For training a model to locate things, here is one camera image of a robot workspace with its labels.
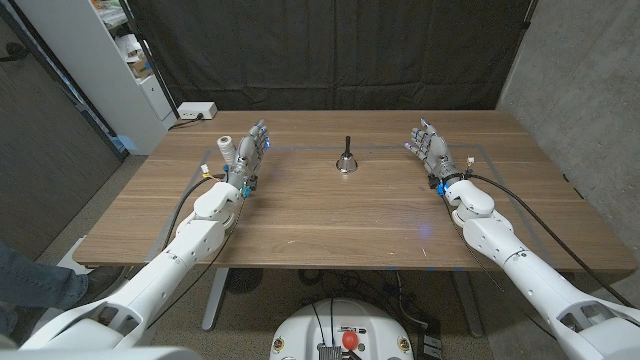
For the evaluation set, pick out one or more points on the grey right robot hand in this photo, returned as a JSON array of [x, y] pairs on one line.
[[437, 150]]

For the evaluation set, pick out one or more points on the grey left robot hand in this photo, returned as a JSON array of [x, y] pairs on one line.
[[246, 152]]

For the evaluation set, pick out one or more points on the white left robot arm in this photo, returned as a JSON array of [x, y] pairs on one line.
[[165, 270]]

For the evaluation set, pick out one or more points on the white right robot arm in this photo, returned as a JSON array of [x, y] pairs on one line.
[[525, 270]]

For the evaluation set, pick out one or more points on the white power strip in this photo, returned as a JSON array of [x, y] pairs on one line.
[[196, 110]]

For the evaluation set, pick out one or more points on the round black floor object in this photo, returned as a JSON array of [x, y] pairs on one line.
[[243, 280]]

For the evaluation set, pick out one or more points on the black fabric curtain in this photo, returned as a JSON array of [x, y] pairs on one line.
[[330, 55]]

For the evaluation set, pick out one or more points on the cardboard box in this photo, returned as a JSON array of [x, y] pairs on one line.
[[140, 67]]

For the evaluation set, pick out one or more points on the black stand pole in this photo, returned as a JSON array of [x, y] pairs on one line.
[[150, 56]]

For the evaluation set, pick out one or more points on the white shelf cabinet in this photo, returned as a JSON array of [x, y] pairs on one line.
[[95, 65]]

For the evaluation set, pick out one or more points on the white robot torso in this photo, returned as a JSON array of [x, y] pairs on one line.
[[305, 330]]

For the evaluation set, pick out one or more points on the dark shoe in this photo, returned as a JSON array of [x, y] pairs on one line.
[[102, 280]]

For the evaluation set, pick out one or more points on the black floor power strip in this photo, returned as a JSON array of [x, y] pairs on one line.
[[430, 345]]

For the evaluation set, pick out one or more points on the red emergency stop button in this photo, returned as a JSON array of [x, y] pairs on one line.
[[350, 340]]

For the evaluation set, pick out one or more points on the person's leg in jeans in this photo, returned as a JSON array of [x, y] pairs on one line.
[[35, 285]]

